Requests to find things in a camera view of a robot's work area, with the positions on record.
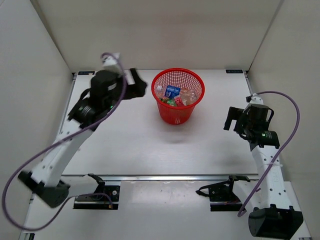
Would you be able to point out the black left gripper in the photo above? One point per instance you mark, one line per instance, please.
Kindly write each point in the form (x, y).
(137, 89)

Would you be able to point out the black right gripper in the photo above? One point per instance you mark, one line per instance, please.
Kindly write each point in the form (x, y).
(234, 113)

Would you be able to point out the clear bottle blue label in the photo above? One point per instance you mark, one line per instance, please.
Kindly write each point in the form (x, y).
(168, 91)

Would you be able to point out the green plastic soda bottle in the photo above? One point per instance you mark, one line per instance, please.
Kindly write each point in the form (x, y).
(168, 101)

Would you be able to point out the clear bottle red label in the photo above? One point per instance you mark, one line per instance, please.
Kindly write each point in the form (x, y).
(186, 97)

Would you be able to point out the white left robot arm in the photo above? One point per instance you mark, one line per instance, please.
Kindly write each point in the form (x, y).
(45, 179)

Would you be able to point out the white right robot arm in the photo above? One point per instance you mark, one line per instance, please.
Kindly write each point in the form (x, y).
(271, 213)

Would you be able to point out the red plastic mesh bin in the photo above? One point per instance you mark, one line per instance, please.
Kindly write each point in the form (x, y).
(182, 78)

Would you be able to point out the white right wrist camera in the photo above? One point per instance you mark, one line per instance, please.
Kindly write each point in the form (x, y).
(253, 99)

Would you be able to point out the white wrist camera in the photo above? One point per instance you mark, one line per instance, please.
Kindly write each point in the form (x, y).
(253, 99)
(110, 63)

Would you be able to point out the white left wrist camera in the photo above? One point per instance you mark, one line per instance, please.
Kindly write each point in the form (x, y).
(110, 63)

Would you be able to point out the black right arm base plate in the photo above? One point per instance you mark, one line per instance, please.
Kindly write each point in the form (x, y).
(221, 196)

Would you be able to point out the aluminium table edge rail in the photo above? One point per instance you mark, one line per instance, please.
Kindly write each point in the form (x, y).
(165, 177)

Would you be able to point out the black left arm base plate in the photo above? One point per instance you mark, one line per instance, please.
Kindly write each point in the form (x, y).
(105, 197)

